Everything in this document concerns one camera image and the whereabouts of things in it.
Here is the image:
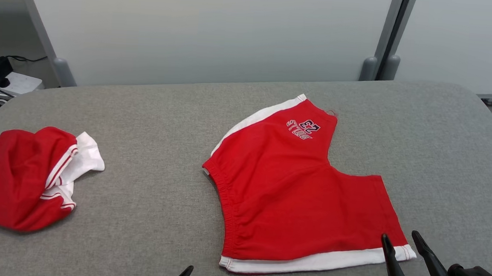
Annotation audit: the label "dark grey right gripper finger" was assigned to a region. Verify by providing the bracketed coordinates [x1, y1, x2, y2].
[378, 233, 421, 276]
[408, 230, 458, 276]

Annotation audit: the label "red shorts with white stripe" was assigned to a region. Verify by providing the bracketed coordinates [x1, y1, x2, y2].
[196, 87, 427, 276]

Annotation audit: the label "red Bulls basketball jersey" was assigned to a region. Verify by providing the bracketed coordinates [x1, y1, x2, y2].
[0, 124, 107, 238]

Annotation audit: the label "narrow white partition panel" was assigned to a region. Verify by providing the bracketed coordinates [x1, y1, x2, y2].
[393, 0, 492, 105]

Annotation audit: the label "white power strip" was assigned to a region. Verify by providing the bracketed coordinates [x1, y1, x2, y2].
[0, 69, 45, 99]

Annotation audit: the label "wide white partition panel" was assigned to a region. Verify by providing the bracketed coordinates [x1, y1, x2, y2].
[14, 0, 394, 106]

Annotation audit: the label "black power adapter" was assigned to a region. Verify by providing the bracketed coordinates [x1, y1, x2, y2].
[0, 56, 15, 89]

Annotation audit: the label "grey double partition post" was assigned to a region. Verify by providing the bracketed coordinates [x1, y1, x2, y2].
[359, 0, 418, 84]

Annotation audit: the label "thin black adapter cable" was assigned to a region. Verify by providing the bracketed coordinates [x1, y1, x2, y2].
[6, 54, 49, 64]

